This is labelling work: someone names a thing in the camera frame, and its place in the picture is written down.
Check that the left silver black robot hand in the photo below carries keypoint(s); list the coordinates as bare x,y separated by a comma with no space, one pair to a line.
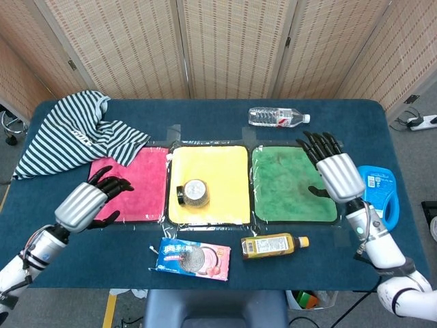
80,208

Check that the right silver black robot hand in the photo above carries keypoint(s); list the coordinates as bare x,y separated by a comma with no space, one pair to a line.
341,179

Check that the glass jar with black lid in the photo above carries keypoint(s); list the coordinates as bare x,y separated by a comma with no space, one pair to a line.
194,193

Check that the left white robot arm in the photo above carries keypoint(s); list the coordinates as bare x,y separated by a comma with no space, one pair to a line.
37,253

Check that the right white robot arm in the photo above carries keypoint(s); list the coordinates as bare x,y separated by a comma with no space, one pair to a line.
385,249

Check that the blue detergent pump bottle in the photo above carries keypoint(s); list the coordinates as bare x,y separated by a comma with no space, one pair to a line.
379,181

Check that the green microfibre cloth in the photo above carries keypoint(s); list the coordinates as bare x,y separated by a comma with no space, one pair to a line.
283,184

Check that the pink microfibre cloth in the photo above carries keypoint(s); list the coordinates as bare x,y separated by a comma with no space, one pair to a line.
147,184

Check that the striped shirt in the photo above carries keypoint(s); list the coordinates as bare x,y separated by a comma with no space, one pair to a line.
68,136

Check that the clear plastic water bottle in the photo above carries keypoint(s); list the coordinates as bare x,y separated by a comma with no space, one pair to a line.
273,117

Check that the black box on floor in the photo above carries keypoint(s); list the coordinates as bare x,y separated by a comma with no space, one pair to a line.
431,215

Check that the white power strip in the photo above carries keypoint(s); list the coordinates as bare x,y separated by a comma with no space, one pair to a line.
423,122

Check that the tea bottle with yellow cap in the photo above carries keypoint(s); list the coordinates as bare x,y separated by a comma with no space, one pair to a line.
266,246

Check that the crumpled white plastic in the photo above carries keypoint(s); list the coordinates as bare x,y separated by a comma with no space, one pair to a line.
136,293

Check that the chrome stool base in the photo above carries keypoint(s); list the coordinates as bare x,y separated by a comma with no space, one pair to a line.
12,128

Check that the Oreo cookie box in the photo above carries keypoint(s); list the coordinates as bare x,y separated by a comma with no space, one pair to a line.
191,259

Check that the yellow microfibre cloth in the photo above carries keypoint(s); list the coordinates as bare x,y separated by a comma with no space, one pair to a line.
218,164

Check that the plastic bag with coloured items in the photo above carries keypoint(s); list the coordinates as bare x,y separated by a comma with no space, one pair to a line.
307,300

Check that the dark blue table cover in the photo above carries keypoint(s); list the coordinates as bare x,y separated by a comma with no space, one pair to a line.
205,116

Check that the blue padded seat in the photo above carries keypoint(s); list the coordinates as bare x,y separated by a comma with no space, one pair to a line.
215,307

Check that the woven folding screen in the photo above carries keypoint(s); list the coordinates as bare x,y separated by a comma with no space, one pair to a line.
225,44

